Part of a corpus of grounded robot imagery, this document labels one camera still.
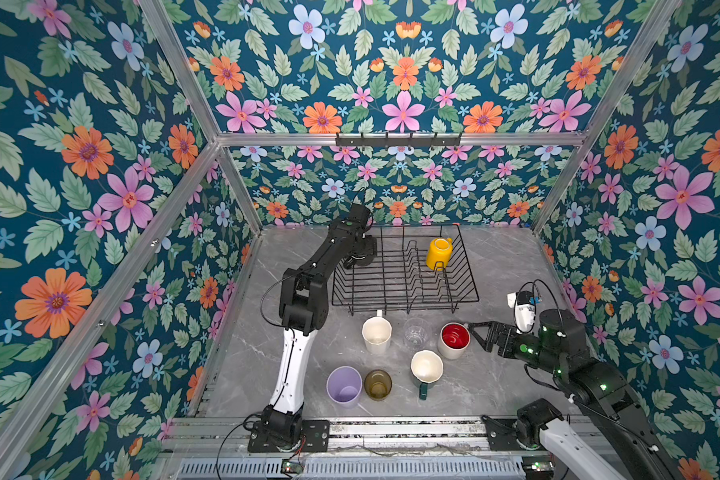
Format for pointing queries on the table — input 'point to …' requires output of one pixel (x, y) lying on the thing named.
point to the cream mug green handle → (426, 369)
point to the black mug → (366, 246)
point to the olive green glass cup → (378, 384)
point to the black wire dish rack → (415, 267)
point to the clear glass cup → (416, 333)
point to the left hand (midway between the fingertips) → (369, 242)
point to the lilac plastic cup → (344, 385)
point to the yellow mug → (439, 253)
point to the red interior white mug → (454, 337)
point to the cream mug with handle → (377, 332)
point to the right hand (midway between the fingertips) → (479, 327)
